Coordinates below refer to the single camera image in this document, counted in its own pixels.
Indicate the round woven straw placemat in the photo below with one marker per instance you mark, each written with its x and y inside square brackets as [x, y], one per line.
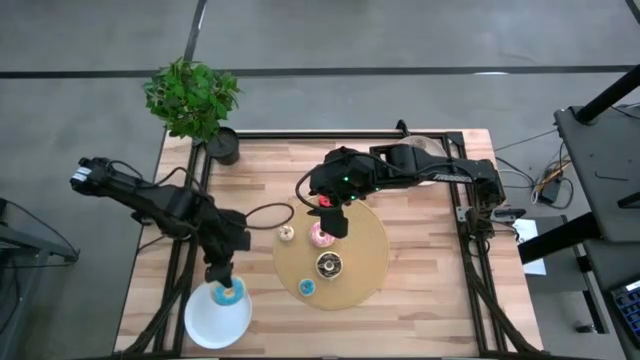
[365, 260]

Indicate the large blue frosted donut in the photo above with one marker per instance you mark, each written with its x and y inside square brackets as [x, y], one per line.
[239, 295]

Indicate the large pink frosted donut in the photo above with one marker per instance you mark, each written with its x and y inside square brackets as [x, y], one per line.
[316, 240]

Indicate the beige round plate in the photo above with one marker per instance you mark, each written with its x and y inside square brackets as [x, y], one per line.
[434, 145]

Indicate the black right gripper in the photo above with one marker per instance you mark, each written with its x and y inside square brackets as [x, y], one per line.
[332, 187]

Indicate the black plant pot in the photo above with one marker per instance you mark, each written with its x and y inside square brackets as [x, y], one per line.
[222, 147]

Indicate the white round plate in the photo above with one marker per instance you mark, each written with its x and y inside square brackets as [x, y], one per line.
[215, 325]

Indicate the black caster wheel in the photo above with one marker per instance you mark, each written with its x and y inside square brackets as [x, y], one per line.
[583, 328]

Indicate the small red donut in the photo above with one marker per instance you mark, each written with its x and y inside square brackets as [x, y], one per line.
[324, 202]

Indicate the large chocolate frosted donut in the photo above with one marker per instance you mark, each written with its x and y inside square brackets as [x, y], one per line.
[320, 265]

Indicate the black slanted pole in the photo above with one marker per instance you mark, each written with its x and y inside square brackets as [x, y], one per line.
[607, 95]

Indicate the black backlit keyboard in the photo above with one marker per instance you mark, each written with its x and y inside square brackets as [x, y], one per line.
[629, 305]

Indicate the dark grey equipment cart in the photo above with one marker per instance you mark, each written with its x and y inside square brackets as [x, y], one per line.
[615, 150]

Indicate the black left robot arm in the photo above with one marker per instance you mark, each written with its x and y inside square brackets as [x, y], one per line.
[150, 200]

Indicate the black power adapter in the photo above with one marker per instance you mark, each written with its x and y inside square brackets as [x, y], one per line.
[552, 191]

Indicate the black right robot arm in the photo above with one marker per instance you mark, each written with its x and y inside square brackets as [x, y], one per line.
[450, 172]

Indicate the black stand beam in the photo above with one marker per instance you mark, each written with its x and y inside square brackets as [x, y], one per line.
[550, 245]

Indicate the black aluminium table frame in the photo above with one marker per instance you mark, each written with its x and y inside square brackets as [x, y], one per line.
[300, 135]

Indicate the black bracket mount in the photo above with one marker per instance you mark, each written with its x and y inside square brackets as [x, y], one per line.
[401, 127]

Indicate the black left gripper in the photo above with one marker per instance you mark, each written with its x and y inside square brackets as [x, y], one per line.
[227, 235]

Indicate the small white frosted donut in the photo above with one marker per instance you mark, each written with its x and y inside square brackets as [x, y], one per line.
[281, 233]

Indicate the green leafy plant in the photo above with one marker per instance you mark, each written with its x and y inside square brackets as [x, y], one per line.
[190, 100]

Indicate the small blue frosted donut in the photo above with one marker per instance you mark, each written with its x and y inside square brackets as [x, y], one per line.
[301, 287]

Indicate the white paper sheet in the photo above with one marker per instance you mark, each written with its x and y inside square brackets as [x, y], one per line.
[535, 265]

